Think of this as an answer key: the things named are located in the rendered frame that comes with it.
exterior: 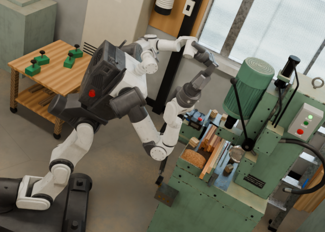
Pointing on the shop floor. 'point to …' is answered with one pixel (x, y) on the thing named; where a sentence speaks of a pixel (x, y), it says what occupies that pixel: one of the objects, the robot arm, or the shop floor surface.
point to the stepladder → (283, 210)
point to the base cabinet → (197, 213)
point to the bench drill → (24, 24)
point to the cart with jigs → (48, 78)
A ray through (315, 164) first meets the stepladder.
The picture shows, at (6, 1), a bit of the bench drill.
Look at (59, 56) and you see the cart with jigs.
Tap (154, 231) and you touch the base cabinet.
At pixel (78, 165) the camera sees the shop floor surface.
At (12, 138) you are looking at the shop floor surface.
